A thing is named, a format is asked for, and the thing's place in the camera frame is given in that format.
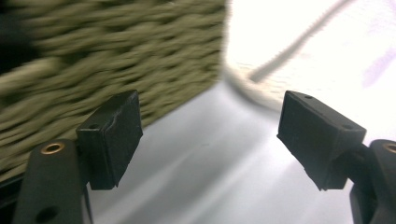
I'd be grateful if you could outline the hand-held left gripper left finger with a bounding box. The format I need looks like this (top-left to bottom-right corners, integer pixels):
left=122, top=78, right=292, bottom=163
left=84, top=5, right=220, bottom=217
left=76, top=90, right=145, bottom=191

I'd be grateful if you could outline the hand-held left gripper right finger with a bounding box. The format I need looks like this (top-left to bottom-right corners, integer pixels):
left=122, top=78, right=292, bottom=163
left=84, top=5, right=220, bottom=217
left=276, top=90, right=367, bottom=191

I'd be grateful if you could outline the green woven basket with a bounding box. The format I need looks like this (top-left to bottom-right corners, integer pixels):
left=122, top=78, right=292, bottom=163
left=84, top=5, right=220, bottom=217
left=0, top=0, right=227, bottom=184

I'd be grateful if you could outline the white mesh laundry bag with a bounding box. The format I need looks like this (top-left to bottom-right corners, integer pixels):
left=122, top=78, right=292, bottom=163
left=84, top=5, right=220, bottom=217
left=221, top=0, right=396, bottom=145

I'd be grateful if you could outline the white table mat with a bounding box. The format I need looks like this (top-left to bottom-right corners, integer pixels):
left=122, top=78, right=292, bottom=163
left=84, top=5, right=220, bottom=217
left=88, top=82, right=373, bottom=224

